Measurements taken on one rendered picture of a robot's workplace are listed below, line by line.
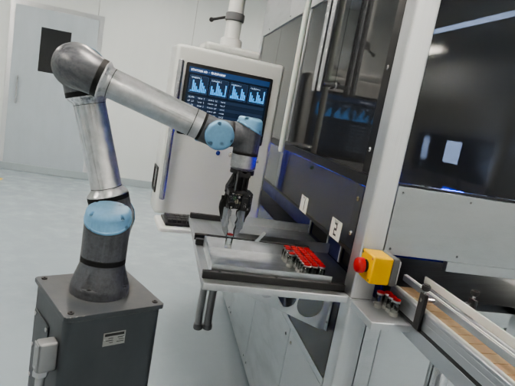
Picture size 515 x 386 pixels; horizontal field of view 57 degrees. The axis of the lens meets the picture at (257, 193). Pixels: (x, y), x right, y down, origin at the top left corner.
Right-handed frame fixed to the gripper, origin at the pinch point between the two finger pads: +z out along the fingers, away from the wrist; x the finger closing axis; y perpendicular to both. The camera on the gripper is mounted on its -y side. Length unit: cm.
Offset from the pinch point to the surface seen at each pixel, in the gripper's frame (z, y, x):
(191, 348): 95, -100, 8
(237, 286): 7.3, 25.3, 0.0
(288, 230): 7.1, -38.0, 30.1
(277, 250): 5.6, -5.0, 17.6
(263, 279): 6.0, 22.5, 7.1
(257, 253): 7.1, -3.0, 10.4
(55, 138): 46, -528, -160
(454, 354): 5, 57, 42
